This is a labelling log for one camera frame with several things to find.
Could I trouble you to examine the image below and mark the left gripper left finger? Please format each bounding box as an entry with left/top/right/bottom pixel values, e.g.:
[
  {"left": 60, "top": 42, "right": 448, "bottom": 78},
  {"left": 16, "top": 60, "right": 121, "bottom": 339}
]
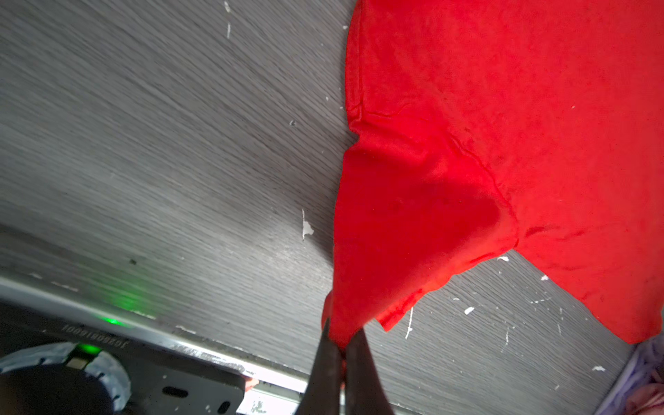
[{"left": 294, "top": 319, "right": 343, "bottom": 415}]

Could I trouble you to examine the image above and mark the folded lavender t-shirt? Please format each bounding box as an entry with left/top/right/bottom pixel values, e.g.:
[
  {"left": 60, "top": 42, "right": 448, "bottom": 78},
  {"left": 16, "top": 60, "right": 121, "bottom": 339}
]
[{"left": 595, "top": 333, "right": 663, "bottom": 415}]

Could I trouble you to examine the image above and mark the red t-shirt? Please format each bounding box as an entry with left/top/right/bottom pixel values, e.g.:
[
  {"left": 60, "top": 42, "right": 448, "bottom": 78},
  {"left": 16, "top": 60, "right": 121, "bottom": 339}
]
[{"left": 324, "top": 1, "right": 663, "bottom": 347}]

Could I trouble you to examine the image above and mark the folded pink t-shirt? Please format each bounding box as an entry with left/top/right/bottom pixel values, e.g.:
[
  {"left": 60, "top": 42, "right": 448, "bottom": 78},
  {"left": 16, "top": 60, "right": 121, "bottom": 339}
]
[{"left": 624, "top": 383, "right": 664, "bottom": 415}]

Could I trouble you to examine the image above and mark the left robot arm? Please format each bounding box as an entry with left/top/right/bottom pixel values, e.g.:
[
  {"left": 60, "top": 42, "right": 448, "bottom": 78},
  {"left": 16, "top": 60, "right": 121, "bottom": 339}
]
[{"left": 1, "top": 323, "right": 394, "bottom": 414}]

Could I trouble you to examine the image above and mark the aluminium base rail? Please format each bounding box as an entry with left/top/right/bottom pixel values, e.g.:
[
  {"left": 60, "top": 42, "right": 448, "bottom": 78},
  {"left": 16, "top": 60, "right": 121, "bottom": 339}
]
[{"left": 0, "top": 274, "right": 416, "bottom": 415}]

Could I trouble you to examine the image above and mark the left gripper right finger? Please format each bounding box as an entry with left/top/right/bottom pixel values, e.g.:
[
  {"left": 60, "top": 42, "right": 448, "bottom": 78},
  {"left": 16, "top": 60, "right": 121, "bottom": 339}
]
[{"left": 345, "top": 329, "right": 394, "bottom": 415}]

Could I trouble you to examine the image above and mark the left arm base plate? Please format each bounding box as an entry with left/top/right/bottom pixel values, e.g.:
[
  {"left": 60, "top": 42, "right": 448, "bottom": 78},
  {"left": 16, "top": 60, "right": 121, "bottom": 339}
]
[{"left": 1, "top": 303, "right": 246, "bottom": 414}]

